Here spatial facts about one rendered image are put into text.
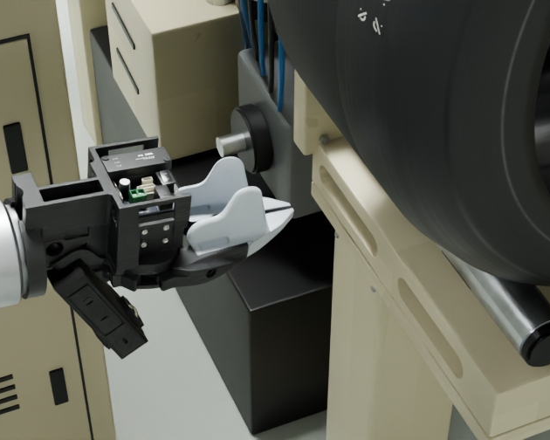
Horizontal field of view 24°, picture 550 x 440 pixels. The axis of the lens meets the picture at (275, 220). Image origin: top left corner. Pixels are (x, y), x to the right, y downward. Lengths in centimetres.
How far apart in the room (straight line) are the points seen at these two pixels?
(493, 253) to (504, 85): 17
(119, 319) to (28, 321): 81
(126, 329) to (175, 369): 124
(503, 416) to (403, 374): 57
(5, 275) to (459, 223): 31
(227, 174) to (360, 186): 29
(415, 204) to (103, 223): 22
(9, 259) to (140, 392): 132
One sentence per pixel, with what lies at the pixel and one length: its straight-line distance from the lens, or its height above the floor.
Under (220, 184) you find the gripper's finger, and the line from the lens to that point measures 94.
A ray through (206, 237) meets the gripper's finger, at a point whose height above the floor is 103.
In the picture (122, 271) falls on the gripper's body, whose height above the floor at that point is 103.
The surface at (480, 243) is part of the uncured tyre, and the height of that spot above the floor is 103.
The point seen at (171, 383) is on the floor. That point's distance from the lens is 217.
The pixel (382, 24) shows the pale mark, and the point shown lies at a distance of 80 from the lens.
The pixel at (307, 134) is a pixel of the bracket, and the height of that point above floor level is 88.
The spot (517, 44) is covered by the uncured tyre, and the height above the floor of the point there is 122.
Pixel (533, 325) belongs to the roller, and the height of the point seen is 92.
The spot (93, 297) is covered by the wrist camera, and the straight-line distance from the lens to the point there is 92.
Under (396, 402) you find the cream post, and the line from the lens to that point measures 168.
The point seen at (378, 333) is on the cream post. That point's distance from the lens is 155.
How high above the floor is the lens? 167
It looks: 43 degrees down
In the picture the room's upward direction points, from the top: straight up
